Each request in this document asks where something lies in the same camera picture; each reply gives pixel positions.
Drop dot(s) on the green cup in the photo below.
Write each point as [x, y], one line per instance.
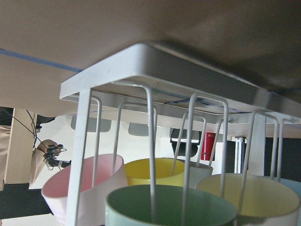
[131, 206]

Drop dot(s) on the white wire cup rack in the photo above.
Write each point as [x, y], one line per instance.
[163, 78]

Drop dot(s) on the yellow cup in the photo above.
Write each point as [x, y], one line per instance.
[138, 172]

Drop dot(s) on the red fire extinguisher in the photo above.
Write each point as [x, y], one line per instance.
[207, 146]

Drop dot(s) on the grey cup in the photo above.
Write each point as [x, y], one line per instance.
[198, 172]

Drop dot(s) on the beige cup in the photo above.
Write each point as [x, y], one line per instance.
[265, 203]

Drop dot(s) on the blue cup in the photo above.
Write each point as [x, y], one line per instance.
[291, 186]

